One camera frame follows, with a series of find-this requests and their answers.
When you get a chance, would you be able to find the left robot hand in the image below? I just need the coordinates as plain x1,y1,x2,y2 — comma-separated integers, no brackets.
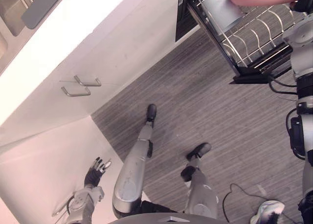
84,157,113,186

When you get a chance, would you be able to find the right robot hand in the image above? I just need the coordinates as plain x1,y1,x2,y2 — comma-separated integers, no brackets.
289,0,313,13

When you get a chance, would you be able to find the black dishwasher body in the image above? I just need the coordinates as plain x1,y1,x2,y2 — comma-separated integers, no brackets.
175,0,204,43

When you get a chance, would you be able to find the stainless steel sink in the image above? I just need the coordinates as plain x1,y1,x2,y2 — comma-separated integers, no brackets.
0,0,41,73

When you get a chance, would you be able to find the left silver robot leg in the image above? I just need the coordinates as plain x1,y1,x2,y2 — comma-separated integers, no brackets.
112,120,155,214

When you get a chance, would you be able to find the silver robot leg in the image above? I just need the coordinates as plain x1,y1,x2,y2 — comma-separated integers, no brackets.
112,120,155,214
180,157,219,220

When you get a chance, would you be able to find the grey robot torso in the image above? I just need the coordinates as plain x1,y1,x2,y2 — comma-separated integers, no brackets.
114,201,198,224

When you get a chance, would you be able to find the left dark robot foot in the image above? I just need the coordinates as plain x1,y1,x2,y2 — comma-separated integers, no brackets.
146,104,157,123

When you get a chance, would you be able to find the dark robot foot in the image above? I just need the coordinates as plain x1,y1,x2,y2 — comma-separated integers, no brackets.
146,104,157,123
186,142,212,161

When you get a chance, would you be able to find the white kitchen cabinet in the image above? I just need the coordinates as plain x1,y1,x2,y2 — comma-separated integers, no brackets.
0,0,183,224

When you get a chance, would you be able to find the right silver robot leg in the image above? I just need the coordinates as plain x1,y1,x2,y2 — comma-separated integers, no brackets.
180,157,219,220

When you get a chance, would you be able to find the right dark robot foot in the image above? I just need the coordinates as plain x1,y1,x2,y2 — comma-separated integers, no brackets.
186,142,212,161

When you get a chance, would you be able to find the grey drying mat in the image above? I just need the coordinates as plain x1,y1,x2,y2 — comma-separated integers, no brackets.
21,0,66,30

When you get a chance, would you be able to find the person's white shoe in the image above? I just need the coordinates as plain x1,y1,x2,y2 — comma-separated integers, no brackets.
250,200,286,224

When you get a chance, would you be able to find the metal cabinet handle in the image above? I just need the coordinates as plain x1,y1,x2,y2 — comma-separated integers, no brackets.
52,196,74,217
61,86,91,97
73,75,102,87

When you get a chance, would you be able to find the metal wire dishwasher rack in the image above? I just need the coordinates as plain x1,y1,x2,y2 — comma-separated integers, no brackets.
186,0,298,85

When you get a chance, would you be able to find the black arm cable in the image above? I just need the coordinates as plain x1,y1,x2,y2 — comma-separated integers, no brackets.
267,73,298,95

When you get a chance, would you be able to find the black floor cable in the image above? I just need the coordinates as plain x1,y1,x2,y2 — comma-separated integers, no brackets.
222,183,271,223

